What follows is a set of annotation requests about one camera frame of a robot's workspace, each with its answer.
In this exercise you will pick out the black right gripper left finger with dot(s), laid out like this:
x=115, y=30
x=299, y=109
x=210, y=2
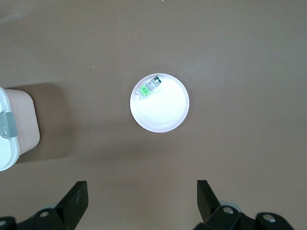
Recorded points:
x=69, y=206

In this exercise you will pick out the brown table cover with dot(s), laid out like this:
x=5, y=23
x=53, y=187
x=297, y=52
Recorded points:
x=216, y=60

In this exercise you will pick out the green grey switch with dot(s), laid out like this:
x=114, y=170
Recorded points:
x=146, y=89

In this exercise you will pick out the pale pink round plate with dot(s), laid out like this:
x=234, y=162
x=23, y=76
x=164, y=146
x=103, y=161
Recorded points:
x=165, y=110

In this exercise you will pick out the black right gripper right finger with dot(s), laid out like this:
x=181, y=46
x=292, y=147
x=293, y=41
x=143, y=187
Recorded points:
x=211, y=206

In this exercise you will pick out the white lidded storage box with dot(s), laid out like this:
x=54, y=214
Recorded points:
x=14, y=134

